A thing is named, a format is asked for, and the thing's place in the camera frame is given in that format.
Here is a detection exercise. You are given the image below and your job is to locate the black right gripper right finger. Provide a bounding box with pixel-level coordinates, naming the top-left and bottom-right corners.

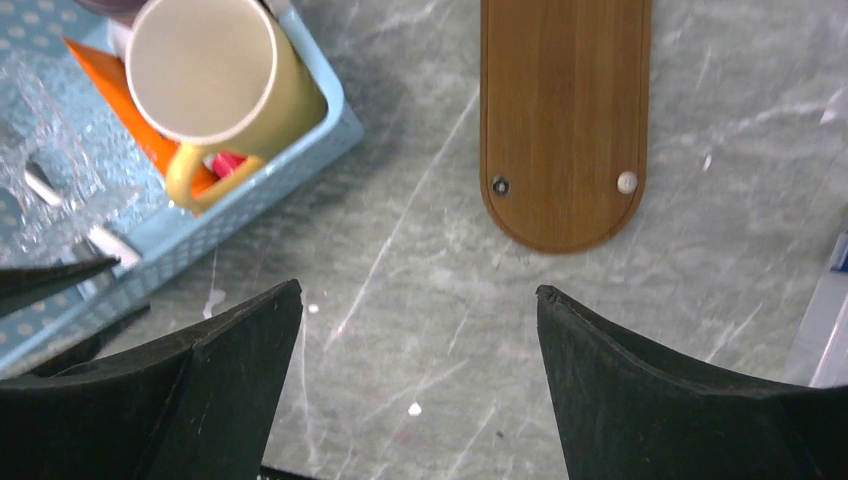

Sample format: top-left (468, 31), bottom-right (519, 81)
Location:
top-left (536, 285), bottom-right (847, 479)

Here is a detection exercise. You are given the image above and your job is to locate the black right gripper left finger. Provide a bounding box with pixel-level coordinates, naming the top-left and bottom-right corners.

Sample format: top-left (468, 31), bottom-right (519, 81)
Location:
top-left (1, 280), bottom-right (303, 479)

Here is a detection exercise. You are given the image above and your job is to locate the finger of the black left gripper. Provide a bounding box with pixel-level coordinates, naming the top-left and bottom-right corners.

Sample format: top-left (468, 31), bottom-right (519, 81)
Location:
top-left (1, 257), bottom-right (120, 317)

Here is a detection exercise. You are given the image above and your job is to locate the yellow ceramic mug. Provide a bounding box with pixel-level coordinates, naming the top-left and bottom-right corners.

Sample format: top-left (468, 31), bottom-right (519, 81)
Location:
top-left (125, 0), bottom-right (327, 213)

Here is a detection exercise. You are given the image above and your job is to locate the brown oval wooden tray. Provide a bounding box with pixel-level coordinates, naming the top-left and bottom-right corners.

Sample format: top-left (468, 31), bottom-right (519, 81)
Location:
top-left (479, 0), bottom-right (652, 254)

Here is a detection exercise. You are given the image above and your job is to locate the light blue plastic basket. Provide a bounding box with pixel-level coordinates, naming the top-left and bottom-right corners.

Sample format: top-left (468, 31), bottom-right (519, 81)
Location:
top-left (1, 6), bottom-right (364, 377)

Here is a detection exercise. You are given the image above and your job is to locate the mauve ceramic mug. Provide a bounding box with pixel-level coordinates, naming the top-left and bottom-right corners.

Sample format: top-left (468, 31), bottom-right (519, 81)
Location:
top-left (76, 0), bottom-right (147, 18)

